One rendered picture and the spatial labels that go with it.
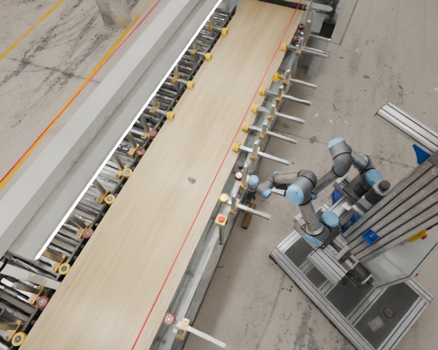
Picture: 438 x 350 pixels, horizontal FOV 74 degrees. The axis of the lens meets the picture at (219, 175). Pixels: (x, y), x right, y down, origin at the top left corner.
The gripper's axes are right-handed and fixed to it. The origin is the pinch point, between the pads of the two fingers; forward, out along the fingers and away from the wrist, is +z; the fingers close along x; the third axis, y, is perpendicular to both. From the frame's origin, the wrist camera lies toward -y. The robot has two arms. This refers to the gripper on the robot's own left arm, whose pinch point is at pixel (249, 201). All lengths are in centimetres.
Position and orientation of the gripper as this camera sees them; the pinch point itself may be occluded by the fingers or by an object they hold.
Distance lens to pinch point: 244.0
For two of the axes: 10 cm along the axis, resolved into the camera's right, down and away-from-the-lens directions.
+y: 3.9, -8.1, 4.4
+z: 0.2, 4.9, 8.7
